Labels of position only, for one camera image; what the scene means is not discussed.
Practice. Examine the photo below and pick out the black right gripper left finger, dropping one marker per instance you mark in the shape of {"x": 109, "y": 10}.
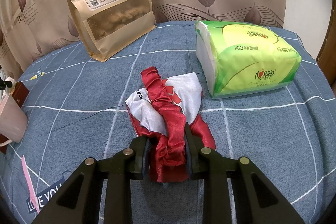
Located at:
{"x": 79, "y": 199}

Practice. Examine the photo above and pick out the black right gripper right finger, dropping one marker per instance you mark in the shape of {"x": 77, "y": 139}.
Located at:
{"x": 235, "y": 187}

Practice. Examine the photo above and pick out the red white satin cloth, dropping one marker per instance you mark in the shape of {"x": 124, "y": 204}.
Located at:
{"x": 160, "y": 110}

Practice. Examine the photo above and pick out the blue grid tablecloth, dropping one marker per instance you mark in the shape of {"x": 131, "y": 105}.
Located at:
{"x": 76, "y": 109}

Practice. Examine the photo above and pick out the pink ceramic mug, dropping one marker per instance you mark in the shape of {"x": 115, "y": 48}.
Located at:
{"x": 13, "y": 120}

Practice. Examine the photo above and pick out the gold red metal tin box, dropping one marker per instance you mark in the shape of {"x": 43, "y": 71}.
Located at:
{"x": 19, "y": 94}

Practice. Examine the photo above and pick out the green tissue paper pack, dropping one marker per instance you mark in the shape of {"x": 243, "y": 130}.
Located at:
{"x": 240, "y": 58}

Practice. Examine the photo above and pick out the brown kraft snack bag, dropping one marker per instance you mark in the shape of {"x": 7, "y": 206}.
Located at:
{"x": 108, "y": 26}

